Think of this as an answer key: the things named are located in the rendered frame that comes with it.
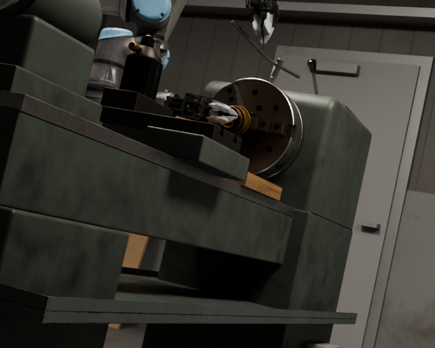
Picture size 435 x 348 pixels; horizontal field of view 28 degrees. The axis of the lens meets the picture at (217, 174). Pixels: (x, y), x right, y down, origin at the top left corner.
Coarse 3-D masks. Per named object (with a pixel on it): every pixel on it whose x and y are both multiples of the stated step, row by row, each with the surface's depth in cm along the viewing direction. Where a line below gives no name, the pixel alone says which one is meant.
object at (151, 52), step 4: (144, 48) 218; (148, 48) 219; (152, 48) 219; (132, 52) 219; (136, 52) 218; (140, 52) 217; (144, 52) 217; (148, 52) 218; (152, 52) 219; (156, 52) 220; (144, 56) 217; (148, 56) 218; (152, 56) 218; (156, 56) 219; (156, 60) 219
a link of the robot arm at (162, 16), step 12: (108, 0) 259; (120, 0) 259; (132, 0) 257; (144, 0) 257; (156, 0) 258; (168, 0) 259; (108, 12) 262; (120, 12) 261; (132, 12) 259; (144, 12) 257; (156, 12) 258; (168, 12) 262; (144, 24) 264; (156, 24) 264
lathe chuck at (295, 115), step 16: (240, 80) 274; (256, 80) 272; (224, 96) 275; (256, 96) 271; (272, 96) 269; (288, 96) 274; (256, 112) 270; (272, 112) 268; (288, 112) 266; (256, 144) 268; (272, 144) 266; (288, 144) 264; (256, 160) 267; (272, 160) 265; (288, 160) 271
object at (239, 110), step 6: (234, 108) 256; (240, 108) 258; (222, 114) 258; (228, 114) 263; (240, 114) 256; (246, 114) 260; (240, 120) 256; (246, 120) 259; (222, 126) 257; (228, 126) 263; (234, 126) 256; (240, 126) 258; (246, 126) 260; (234, 132) 259; (240, 132) 260
